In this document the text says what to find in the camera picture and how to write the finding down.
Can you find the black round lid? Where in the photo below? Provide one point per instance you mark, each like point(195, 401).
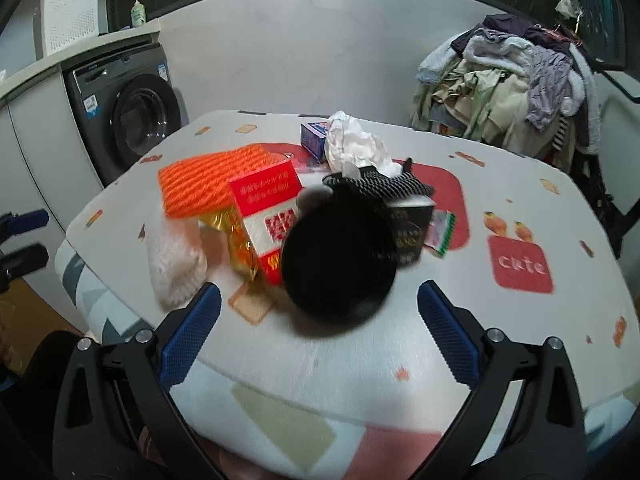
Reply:
point(339, 260)

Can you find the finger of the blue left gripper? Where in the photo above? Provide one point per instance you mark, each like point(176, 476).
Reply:
point(26, 260)
point(22, 223)

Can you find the blue small box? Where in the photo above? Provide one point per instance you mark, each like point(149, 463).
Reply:
point(313, 139)

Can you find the black exercise bike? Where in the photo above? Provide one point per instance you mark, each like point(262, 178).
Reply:
point(586, 173)

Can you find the red and white carton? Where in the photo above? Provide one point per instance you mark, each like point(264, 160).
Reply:
point(266, 202)

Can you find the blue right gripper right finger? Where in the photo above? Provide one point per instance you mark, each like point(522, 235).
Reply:
point(445, 322)

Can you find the white counter top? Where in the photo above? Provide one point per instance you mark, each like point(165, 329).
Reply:
point(88, 48)

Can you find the green red clear wrapper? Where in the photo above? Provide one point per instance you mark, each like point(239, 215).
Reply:
point(439, 232)

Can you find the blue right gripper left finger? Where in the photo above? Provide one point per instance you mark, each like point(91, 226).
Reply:
point(183, 332)

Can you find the white foam net sleeve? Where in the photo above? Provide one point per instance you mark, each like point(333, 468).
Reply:
point(177, 261)

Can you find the orange foam fruit net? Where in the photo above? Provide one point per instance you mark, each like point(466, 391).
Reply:
point(200, 184)

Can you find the green soap pump bottle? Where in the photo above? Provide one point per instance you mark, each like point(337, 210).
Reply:
point(137, 14)

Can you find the white paper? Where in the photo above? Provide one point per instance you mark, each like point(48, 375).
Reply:
point(348, 146)

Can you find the pile of clothes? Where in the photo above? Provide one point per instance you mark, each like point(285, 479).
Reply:
point(516, 85)

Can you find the gold foil wrapper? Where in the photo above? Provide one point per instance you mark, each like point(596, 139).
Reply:
point(241, 253)

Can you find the white perforated plastic basket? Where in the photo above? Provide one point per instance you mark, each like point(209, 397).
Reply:
point(66, 22)

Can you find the black patterned snack bag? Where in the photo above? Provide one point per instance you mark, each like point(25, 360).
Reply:
point(369, 181)

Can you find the black cup with gold print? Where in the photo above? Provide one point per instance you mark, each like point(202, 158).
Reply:
point(412, 217)

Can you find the dark grey washing machine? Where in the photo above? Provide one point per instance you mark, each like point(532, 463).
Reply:
point(124, 105)

